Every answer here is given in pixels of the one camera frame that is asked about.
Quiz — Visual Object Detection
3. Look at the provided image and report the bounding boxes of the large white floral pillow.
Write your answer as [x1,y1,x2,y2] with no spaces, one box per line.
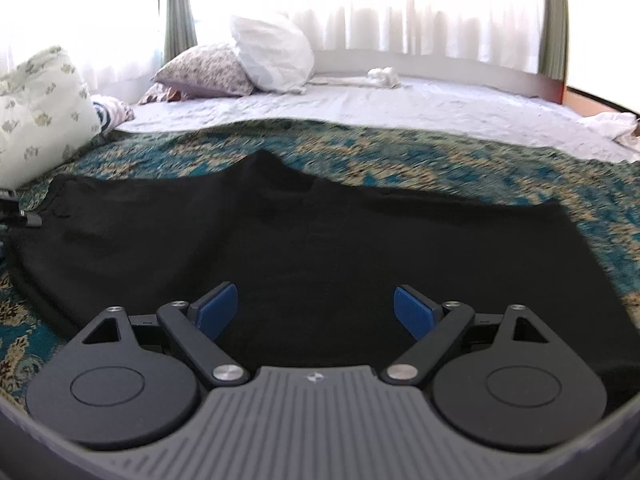
[0,45,104,192]

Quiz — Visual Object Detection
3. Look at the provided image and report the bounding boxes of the black pants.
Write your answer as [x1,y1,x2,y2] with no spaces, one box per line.
[4,149,640,413]

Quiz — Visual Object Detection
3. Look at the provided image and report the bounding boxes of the teal paisley blanket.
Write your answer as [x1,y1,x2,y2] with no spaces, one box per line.
[0,118,640,403]

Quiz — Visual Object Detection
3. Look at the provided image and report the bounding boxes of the small white cloth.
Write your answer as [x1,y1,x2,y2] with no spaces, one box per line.
[367,66,400,89]

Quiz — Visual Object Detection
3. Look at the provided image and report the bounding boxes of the plain white pillow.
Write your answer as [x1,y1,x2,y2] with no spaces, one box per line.
[229,12,316,94]

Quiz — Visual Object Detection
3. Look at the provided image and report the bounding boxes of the white bedsheet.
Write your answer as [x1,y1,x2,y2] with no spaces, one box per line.
[112,72,640,164]

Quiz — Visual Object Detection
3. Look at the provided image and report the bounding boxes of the green curtain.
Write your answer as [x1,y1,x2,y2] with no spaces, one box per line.
[537,0,572,82]
[163,0,199,64]

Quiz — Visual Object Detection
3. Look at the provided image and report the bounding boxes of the crumpled white cloth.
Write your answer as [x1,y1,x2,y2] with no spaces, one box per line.
[581,111,640,152]

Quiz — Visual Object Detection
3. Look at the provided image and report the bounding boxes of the purple floral pillow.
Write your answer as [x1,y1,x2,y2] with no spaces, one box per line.
[151,42,257,99]

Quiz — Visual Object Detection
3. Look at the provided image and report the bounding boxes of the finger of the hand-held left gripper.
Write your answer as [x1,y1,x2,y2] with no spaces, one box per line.
[0,189,43,231]

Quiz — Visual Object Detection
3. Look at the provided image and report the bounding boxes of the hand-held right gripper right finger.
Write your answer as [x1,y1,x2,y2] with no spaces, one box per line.
[379,284,552,388]

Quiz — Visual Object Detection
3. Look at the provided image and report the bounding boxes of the striped patterned cloth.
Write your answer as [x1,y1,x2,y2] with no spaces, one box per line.
[91,95,137,134]

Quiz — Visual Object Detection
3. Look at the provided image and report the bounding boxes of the white sheer curtain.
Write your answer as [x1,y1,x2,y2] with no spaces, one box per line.
[189,0,547,77]

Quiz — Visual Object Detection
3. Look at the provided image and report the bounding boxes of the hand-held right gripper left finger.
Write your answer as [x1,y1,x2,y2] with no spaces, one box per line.
[79,282,252,389]

